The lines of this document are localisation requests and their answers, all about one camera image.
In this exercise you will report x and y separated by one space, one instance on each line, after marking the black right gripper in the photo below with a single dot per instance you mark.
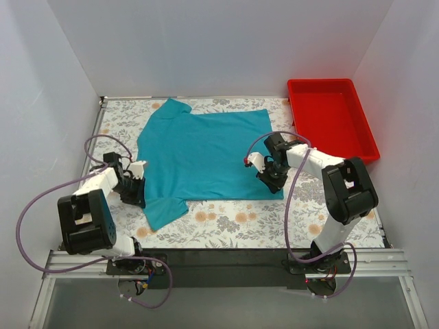
271 179

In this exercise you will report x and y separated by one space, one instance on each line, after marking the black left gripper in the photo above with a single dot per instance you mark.
134 193

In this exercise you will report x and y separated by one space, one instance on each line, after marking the teal t shirt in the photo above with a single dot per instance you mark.
195 157

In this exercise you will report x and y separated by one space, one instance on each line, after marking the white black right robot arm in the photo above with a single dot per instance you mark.
348 190

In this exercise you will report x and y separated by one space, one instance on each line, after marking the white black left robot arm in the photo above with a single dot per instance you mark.
86 222

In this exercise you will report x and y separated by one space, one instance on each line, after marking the floral patterned table mat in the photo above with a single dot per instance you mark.
211 224

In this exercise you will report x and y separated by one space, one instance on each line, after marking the red plastic tray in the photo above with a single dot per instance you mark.
328 112

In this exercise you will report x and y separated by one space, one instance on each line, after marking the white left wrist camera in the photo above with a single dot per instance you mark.
137 169

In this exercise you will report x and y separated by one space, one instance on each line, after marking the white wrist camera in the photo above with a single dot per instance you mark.
256 160
137 169

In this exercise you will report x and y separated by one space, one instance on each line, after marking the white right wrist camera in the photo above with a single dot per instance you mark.
256 160

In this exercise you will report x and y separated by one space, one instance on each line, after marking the aluminium frame rail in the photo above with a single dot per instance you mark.
367 262

